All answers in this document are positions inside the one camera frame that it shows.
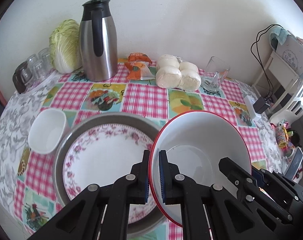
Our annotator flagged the red-rimmed strawberry bowl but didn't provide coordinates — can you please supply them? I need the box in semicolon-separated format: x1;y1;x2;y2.
148;111;252;226

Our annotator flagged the smartphone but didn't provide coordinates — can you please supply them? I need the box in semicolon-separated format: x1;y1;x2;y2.
283;147;303;180

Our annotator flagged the round metal tray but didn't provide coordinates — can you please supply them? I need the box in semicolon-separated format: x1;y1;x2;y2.
53;112;168;238

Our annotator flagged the floral pink plate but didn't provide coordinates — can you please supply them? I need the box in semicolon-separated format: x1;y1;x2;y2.
62;122;159;225

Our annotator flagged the checkered picture tablecloth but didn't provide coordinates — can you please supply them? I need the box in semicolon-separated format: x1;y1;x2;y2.
13;63;281;233

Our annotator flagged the colourful candy tube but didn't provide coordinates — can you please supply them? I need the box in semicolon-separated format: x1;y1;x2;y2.
275;126;289;149

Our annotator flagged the black charger adapter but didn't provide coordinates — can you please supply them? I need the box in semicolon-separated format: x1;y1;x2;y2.
253;96;270;114

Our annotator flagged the white square bowl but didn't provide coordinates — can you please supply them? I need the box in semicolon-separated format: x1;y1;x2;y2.
28;108;70;154

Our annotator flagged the white power strip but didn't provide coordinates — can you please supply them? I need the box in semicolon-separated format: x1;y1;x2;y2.
244;95;261;121

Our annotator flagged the grey floral tablecloth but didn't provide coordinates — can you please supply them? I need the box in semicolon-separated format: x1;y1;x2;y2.
0;77;60;214

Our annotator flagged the white chair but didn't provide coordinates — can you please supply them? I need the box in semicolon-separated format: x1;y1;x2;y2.
250;24;303;125

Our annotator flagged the glass mug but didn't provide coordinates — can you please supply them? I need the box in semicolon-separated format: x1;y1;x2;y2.
201;56;230;92

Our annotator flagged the white tray under glasses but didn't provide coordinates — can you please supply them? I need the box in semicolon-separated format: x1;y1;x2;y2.
21;70;60;96

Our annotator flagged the bag of white buns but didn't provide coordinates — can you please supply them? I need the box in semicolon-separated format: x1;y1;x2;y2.
156;54;201;92

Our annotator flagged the orange snack packet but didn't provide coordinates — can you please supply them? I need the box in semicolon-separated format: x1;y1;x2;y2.
124;53;155;81

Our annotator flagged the dark glass jar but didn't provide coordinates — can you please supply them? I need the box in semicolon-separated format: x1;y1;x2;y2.
12;61;33;94

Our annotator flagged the clear drinking glass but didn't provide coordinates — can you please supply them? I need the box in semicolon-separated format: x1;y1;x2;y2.
27;54;38;67
32;60;48;80
38;47;52;69

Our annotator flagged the napa cabbage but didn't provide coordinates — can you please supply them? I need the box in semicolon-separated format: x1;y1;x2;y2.
49;20;81;74

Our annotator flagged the steel thermos jug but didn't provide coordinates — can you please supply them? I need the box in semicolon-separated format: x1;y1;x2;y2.
79;0;118;82

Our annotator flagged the black cable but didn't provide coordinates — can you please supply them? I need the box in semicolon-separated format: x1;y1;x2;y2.
250;24;284;100

